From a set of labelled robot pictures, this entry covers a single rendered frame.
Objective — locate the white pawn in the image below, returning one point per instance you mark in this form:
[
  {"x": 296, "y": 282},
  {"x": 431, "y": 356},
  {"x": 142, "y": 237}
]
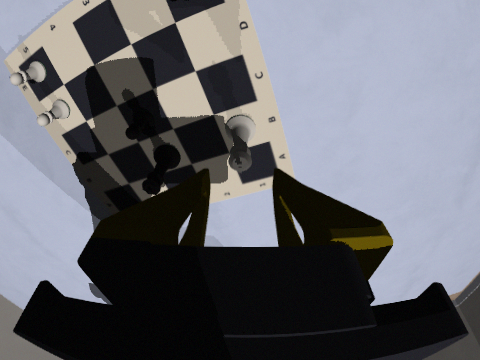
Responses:
[
  {"x": 36, "y": 71},
  {"x": 60, "y": 109}
]

